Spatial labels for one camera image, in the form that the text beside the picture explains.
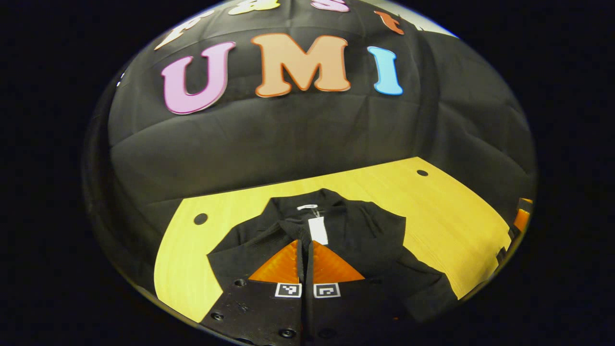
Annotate black button shirt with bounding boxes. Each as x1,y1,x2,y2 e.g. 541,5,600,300
207,188,459,332

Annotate black backdrop cloth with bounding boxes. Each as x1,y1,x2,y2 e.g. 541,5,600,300
84,0,538,289

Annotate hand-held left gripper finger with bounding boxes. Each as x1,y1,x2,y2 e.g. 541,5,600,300
306,239,409,346
199,239,305,346

